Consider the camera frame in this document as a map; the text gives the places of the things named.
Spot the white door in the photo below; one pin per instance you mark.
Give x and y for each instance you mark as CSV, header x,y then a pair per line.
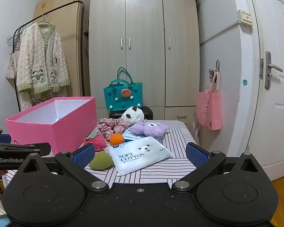
x,y
274,123

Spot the metal clothes hangers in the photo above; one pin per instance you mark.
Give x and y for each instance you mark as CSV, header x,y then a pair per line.
x,y
14,43

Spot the pink cardboard box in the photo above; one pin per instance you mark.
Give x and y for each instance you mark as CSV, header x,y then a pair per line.
x,y
30,132

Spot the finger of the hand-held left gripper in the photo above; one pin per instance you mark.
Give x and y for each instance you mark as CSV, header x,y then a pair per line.
x,y
43,147
0,138

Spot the red strawberry plush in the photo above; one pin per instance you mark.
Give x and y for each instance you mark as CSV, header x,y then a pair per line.
x,y
97,143

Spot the clear plastic bag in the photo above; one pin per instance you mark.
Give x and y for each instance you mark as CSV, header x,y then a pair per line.
x,y
196,130

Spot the striped bedsheet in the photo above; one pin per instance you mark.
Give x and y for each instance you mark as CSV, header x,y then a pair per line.
x,y
175,146

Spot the light wooden cabinet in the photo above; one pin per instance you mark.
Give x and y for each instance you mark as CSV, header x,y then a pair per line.
x,y
68,28

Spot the beige canvas tote bag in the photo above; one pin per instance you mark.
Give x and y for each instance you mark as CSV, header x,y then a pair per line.
x,y
11,68

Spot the pink floral scrunchie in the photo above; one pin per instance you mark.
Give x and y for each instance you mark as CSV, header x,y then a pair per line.
x,y
108,126

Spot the blue white wipes pack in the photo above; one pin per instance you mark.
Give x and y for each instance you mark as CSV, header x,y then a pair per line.
x,y
132,136

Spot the purple plush toy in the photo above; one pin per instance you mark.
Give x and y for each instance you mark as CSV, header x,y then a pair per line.
x,y
149,128

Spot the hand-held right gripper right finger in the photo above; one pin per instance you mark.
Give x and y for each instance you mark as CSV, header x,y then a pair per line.
x,y
196,155

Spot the green round plush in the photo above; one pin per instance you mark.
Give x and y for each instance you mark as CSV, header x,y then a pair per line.
x,y
101,163

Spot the white wall switch box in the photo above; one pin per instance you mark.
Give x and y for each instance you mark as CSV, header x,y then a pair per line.
x,y
245,17

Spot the orange ball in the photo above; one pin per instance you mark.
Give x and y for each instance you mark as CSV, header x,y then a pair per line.
x,y
116,139

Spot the black suitcase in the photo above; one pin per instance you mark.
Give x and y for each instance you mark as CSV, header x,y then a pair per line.
x,y
148,113

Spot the black clothes rack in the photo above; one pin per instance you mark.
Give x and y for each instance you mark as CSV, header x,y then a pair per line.
x,y
82,52

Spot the grey three-door wardrobe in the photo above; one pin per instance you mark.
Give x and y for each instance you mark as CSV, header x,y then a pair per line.
x,y
144,52

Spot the pink paper bag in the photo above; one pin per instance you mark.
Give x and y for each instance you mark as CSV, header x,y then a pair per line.
x,y
208,111

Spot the teal wall sticker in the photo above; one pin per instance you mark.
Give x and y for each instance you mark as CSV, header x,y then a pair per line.
x,y
245,82

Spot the teal felt tote bag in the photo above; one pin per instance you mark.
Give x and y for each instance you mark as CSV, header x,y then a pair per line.
x,y
123,97

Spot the white plush with brown ears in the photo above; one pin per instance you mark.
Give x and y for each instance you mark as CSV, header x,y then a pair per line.
x,y
132,115

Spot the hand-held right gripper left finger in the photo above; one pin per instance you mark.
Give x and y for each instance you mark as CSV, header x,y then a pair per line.
x,y
84,153

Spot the white bear-print tissue pack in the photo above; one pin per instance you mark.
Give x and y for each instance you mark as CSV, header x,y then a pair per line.
x,y
137,156

